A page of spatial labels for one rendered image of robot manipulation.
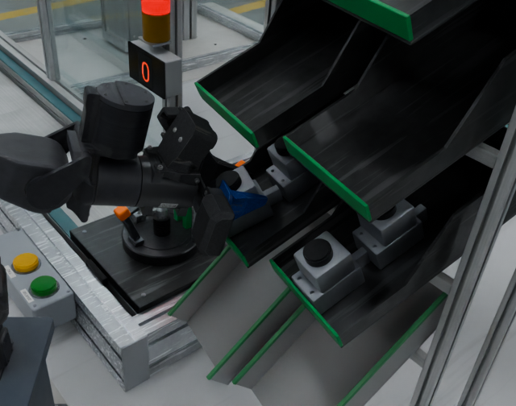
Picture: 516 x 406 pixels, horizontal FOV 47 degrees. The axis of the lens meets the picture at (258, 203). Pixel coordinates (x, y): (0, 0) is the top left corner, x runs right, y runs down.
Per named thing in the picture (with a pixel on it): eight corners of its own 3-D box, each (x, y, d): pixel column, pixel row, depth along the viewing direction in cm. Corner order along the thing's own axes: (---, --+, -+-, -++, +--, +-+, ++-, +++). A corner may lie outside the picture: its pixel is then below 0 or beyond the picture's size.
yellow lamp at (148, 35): (151, 45, 105) (151, 18, 102) (137, 36, 108) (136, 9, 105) (176, 40, 108) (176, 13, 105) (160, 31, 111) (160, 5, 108)
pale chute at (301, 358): (305, 469, 71) (285, 466, 68) (251, 387, 80) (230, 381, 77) (468, 297, 69) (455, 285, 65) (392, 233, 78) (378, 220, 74)
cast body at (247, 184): (228, 239, 73) (208, 203, 68) (217, 216, 76) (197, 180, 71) (289, 208, 73) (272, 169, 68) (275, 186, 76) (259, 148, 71)
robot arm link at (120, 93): (23, 209, 58) (39, 97, 52) (18, 165, 64) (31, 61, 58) (138, 213, 63) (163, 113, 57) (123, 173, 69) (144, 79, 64)
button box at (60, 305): (37, 337, 95) (31, 309, 92) (-12, 266, 108) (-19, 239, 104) (78, 317, 99) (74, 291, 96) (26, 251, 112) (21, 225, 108)
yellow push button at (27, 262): (20, 279, 98) (18, 271, 97) (10, 267, 101) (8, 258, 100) (43, 270, 101) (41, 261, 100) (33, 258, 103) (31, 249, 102)
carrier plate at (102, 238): (139, 316, 94) (139, 307, 93) (70, 238, 108) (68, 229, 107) (255, 258, 107) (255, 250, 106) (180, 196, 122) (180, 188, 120)
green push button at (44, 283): (38, 304, 94) (36, 295, 93) (27, 290, 97) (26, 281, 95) (62, 294, 96) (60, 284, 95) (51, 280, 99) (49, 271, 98)
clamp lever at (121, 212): (134, 244, 101) (118, 215, 96) (128, 238, 102) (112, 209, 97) (151, 231, 102) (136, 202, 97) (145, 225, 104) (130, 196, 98)
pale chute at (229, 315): (228, 386, 80) (207, 379, 77) (186, 321, 89) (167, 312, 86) (369, 231, 77) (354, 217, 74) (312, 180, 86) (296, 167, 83)
